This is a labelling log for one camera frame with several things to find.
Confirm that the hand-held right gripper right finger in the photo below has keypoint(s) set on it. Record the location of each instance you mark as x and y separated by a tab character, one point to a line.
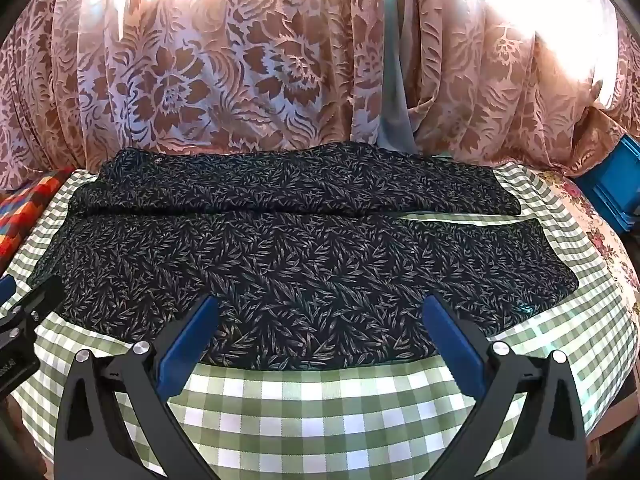
455	345

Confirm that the pink floral curtain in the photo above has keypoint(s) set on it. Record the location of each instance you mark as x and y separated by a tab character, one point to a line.
200	70

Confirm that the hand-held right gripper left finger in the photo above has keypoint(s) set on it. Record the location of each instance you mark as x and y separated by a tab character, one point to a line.
185	345

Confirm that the floral bed sheet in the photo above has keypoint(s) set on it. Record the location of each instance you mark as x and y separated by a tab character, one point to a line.
600	230

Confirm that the black leaf print pants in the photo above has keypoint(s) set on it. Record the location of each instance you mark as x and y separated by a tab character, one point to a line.
300	270

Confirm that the colourful patchwork blanket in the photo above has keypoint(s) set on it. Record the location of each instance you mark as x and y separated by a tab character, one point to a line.
25	215

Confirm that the green checked tablecloth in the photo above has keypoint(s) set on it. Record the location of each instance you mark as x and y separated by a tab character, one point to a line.
300	410

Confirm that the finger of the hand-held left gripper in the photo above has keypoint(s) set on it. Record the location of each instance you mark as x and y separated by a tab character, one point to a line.
42	300

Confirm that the brown patterned curtain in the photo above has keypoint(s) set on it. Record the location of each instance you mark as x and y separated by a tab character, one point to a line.
500	85

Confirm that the blue plastic crate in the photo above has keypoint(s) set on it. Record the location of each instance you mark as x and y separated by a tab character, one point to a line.
617	185

